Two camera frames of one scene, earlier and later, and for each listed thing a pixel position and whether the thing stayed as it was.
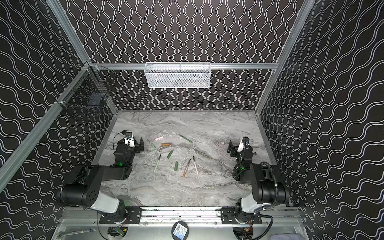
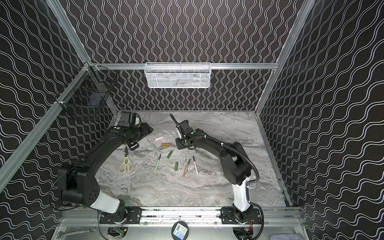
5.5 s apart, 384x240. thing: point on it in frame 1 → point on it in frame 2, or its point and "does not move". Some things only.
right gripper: (236, 146) → (182, 129)
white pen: (195, 166) does not move
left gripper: (135, 146) → (132, 143)
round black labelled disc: (180, 231) does not move
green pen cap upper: (169, 154) does not move
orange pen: (185, 172) does not move
